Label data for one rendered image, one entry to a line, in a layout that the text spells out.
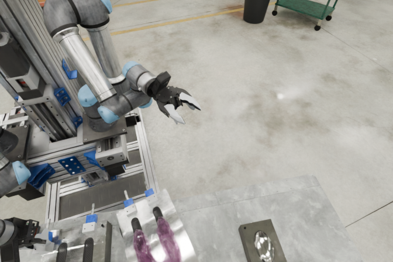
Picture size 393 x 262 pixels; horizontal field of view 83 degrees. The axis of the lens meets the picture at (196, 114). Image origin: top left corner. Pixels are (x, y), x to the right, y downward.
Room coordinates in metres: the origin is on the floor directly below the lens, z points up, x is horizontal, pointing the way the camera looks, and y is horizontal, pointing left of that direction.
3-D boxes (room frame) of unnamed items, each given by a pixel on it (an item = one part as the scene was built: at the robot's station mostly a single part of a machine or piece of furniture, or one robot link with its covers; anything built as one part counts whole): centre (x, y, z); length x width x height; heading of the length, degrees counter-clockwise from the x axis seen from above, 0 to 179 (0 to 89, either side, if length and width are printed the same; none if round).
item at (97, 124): (0.77, 0.51, 1.09); 0.15 x 0.15 x 0.10
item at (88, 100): (0.77, 0.50, 1.20); 0.13 x 0.12 x 0.14; 134
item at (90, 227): (0.31, 0.48, 0.89); 0.13 x 0.05 x 0.05; 11
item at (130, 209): (0.40, 0.34, 0.86); 0.13 x 0.05 x 0.05; 28
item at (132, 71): (0.67, 0.23, 1.43); 0.11 x 0.08 x 0.09; 44
